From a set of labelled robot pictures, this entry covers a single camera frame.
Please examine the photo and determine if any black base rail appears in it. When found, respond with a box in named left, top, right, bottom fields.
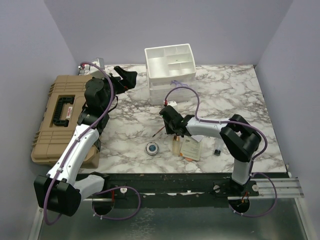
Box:
left=49, top=169, right=261, bottom=210

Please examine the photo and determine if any eyeshadow palette plastic sleeve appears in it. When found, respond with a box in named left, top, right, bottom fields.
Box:
left=191, top=135, right=204, bottom=143

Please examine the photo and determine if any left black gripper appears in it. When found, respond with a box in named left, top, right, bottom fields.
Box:
left=93, top=66, right=137, bottom=112

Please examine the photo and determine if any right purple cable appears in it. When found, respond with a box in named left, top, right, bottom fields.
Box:
left=163, top=86, right=278, bottom=218

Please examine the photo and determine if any round blue lid jar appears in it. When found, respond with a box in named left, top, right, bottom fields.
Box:
left=145, top=142, right=159, bottom=156

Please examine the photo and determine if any purple eyelash curler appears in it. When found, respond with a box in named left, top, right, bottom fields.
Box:
left=170, top=80, right=191, bottom=90

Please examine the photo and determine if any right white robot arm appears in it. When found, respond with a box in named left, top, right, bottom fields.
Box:
left=159, top=105, right=265, bottom=196

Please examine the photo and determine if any cream sachet with barcode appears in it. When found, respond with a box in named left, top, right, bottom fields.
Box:
left=180, top=136, right=202, bottom=162

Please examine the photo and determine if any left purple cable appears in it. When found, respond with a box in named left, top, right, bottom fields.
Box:
left=42, top=61, right=142, bottom=226

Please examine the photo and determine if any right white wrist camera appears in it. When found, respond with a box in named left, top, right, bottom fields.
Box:
left=164, top=100, right=178, bottom=111

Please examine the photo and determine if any frosted gold cap bottle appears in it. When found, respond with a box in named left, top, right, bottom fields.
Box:
left=172, top=135, right=181, bottom=156

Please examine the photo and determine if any aluminium rail frame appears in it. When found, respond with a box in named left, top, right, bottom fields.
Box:
left=29, top=173, right=311, bottom=240

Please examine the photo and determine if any tan hard tool case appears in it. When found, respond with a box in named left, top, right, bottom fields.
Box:
left=31, top=75, right=99, bottom=166

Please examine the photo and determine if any purple cable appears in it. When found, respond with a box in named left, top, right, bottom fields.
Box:
left=163, top=86, right=278, bottom=218
left=42, top=61, right=142, bottom=226

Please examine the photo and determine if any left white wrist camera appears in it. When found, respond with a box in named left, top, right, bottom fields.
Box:
left=77, top=57, right=106, bottom=77

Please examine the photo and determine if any clear vial black cap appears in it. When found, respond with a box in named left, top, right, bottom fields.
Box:
left=214, top=139, right=224, bottom=156

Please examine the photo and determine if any white makeup organizer with drawers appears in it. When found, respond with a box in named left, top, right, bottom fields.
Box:
left=144, top=43, right=199, bottom=106

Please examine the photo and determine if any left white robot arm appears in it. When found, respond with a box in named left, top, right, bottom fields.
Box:
left=33, top=66, right=138, bottom=217

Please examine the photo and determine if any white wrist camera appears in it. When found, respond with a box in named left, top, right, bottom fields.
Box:
left=164, top=100, right=178, bottom=111
left=77, top=57, right=106, bottom=77

